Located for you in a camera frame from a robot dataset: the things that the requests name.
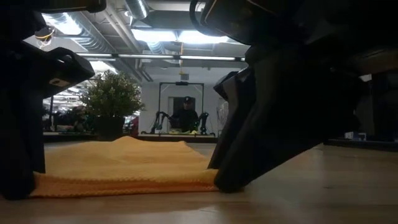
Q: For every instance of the person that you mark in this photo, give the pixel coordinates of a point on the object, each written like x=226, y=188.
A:
x=186, y=118

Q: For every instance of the black background gantry frame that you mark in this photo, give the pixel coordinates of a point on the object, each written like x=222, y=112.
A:
x=182, y=83

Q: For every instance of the small white box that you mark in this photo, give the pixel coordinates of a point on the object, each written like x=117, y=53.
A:
x=354, y=136

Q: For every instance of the orange microfiber towel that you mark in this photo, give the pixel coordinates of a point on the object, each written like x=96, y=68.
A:
x=124, y=161

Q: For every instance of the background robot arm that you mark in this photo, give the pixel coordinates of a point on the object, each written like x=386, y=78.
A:
x=203, y=123
x=158, y=121

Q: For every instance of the small potted green plant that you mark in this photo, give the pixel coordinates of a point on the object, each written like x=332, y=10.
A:
x=112, y=93

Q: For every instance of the silver ventilation duct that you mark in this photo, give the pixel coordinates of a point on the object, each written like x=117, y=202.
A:
x=136, y=9

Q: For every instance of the long ceiling light strip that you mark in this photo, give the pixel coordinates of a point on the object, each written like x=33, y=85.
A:
x=155, y=56

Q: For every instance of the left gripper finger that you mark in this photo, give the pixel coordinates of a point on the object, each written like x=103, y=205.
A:
x=18, y=140

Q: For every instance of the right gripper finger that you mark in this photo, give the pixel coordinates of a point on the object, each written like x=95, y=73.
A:
x=231, y=87
x=280, y=118

